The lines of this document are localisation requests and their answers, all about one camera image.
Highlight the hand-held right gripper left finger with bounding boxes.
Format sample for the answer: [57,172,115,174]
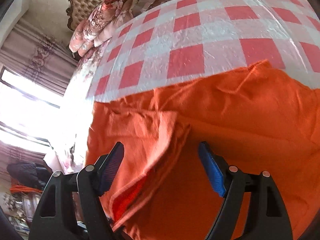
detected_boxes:
[28,142,125,240]

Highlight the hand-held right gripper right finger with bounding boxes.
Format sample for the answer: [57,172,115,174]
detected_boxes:
[198,141,293,240]

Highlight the orange pants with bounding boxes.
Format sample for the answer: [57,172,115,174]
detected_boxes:
[85,59,320,240]

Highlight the bed with floral sheet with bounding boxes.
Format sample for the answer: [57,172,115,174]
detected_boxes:
[44,0,180,175]

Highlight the black jacket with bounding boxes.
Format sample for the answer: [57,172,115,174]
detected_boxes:
[6,162,50,189]

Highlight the window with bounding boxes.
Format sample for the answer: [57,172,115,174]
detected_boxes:
[0,66,90,145]

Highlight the red white checkered tablecloth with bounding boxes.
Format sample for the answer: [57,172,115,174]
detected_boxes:
[86,0,320,104]

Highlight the pink floral pillow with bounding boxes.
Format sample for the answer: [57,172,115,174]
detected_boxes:
[69,20,100,56]

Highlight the pink patterned curtain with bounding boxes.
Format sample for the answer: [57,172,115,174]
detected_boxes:
[0,22,79,100]

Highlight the floral pillow pile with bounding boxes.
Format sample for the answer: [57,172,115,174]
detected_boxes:
[82,0,138,53]

